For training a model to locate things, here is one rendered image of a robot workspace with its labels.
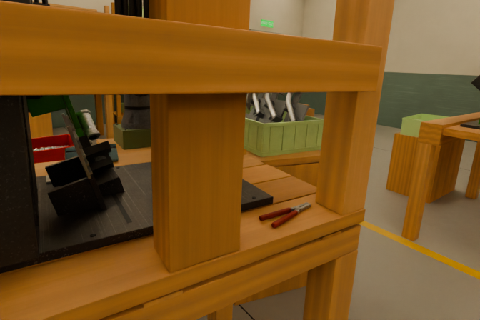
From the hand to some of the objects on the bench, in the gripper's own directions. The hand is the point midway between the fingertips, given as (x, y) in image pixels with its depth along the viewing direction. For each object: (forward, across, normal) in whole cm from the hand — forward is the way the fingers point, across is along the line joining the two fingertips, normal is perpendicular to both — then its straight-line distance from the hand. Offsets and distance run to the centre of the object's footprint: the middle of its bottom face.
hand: (266, 103), depth 123 cm
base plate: (+2, -59, -64) cm, 87 cm away
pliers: (+27, -5, -52) cm, 59 cm away
